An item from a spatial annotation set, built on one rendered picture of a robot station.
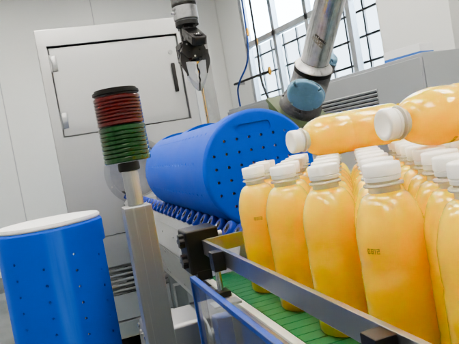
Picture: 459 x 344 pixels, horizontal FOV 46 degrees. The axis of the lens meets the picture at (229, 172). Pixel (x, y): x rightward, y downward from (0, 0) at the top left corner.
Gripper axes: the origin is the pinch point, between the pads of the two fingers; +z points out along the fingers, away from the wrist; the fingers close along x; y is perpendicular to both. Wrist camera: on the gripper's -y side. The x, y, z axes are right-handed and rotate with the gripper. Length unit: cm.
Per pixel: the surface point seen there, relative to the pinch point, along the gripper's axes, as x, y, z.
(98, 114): 38, -84, 11
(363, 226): 16, -108, 29
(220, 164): 9.0, -37.4, 22.7
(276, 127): -6.3, -37.4, 16.6
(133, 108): 34, -85, 11
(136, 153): 34, -85, 17
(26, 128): 70, 480, -34
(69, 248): 45, -13, 38
